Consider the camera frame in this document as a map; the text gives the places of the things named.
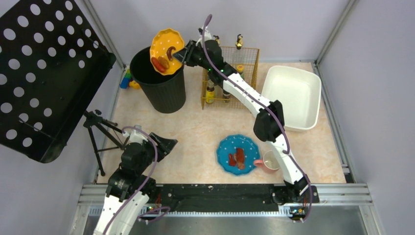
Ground yellow dotted plate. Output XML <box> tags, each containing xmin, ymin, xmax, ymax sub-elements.
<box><xmin>149</xmin><ymin>28</ymin><xmax>185</xmax><ymax>76</ymax></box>

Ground glass oil bottle clear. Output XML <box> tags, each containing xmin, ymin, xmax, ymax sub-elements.
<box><xmin>213</xmin><ymin>35</ymin><xmax>220</xmax><ymax>46</ymax></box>

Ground small yellow label bottle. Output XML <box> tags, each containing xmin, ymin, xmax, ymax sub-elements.
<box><xmin>205</xmin><ymin>80</ymin><xmax>215</xmax><ymax>104</ymax></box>

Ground glass oil bottle brown liquid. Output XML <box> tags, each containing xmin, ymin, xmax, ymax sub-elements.
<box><xmin>232</xmin><ymin>34</ymin><xmax>245</xmax><ymax>65</ymax></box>

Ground sauce bottle yellow cap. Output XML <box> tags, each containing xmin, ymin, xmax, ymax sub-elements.
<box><xmin>236</xmin><ymin>65</ymin><xmax>245</xmax><ymax>80</ymax></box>

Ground small black cap bottle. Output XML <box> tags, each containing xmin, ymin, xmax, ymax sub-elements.
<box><xmin>222</xmin><ymin>91</ymin><xmax>231</xmax><ymax>103</ymax></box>

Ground blue dotted plate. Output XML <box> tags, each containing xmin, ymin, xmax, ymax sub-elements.
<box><xmin>216</xmin><ymin>134</ymin><xmax>260</xmax><ymax>176</ymax></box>

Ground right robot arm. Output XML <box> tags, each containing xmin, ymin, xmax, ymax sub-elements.
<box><xmin>171</xmin><ymin>40</ymin><xmax>315</xmax><ymax>205</ymax></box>

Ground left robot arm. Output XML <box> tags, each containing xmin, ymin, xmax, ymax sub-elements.
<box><xmin>93</xmin><ymin>127</ymin><xmax>178</xmax><ymax>235</ymax></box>

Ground dark curved sausage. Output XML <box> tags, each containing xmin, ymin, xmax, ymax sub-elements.
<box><xmin>166</xmin><ymin>46</ymin><xmax>176</xmax><ymax>61</ymax></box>

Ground brown food piece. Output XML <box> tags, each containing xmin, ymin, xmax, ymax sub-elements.
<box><xmin>158</xmin><ymin>56</ymin><xmax>170</xmax><ymax>70</ymax></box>

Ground red sausage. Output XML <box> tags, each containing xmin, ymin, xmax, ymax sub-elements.
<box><xmin>151</xmin><ymin>57</ymin><xmax>166</xmax><ymax>73</ymax></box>

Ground black ribbed trash bin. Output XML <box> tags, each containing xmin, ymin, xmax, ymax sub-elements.
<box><xmin>130</xmin><ymin>47</ymin><xmax>186</xmax><ymax>114</ymax></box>

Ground colourful toy blocks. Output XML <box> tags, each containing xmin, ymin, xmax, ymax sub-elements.
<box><xmin>119</xmin><ymin>69</ymin><xmax>141</xmax><ymax>90</ymax></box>

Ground black tripod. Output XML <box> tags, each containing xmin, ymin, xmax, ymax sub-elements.
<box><xmin>83</xmin><ymin>110</ymin><xmax>129</xmax><ymax>176</ymax></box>

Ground red meat pieces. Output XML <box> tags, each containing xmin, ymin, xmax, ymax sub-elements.
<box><xmin>228</xmin><ymin>148</ymin><xmax>245</xmax><ymax>170</ymax></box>

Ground pink mug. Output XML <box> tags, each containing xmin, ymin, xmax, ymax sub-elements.
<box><xmin>253</xmin><ymin>151</ymin><xmax>280</xmax><ymax>174</ymax></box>

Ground white plastic tub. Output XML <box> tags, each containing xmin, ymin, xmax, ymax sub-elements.
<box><xmin>261</xmin><ymin>66</ymin><xmax>322</xmax><ymax>132</ymax></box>

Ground black perforated stand panel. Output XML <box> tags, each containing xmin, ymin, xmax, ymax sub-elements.
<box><xmin>0</xmin><ymin>0</ymin><xmax>115</xmax><ymax>164</ymax></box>

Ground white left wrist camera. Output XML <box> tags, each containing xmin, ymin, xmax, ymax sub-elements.
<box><xmin>122</xmin><ymin>125</ymin><xmax>146</xmax><ymax>144</ymax></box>

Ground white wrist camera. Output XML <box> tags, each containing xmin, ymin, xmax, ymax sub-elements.
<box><xmin>198</xmin><ymin>28</ymin><xmax>213</xmax><ymax>42</ymax></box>
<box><xmin>122</xmin><ymin>125</ymin><xmax>146</xmax><ymax>144</ymax></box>

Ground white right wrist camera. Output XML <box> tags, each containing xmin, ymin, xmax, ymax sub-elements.
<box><xmin>198</xmin><ymin>28</ymin><xmax>213</xmax><ymax>42</ymax></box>

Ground gold wire basket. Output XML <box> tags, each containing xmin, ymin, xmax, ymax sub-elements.
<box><xmin>201</xmin><ymin>46</ymin><xmax>260</xmax><ymax>109</ymax></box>

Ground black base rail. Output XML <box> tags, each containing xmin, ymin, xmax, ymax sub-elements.
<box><xmin>148</xmin><ymin>184</ymin><xmax>320</xmax><ymax>212</ymax></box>

